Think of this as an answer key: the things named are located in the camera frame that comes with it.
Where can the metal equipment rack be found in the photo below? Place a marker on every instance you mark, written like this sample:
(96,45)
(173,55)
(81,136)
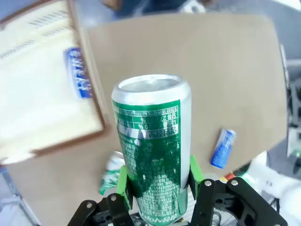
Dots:
(294,106)

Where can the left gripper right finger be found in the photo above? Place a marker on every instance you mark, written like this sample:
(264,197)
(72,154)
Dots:
(197,174)

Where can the cream folding basket brown rim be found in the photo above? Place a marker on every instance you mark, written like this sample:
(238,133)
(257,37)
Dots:
(35,106)

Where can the blue drink can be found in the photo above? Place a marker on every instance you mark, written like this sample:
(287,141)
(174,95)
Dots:
(222,150)
(78,73)

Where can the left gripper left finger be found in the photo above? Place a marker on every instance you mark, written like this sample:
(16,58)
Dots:
(122,183)

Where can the green drink can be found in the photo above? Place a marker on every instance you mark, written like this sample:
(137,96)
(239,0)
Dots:
(110,174)
(150,141)

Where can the person's blue jeans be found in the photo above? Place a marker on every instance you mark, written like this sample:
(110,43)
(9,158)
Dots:
(141,5)

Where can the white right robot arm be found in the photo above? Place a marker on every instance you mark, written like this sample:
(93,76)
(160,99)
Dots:
(270,179)

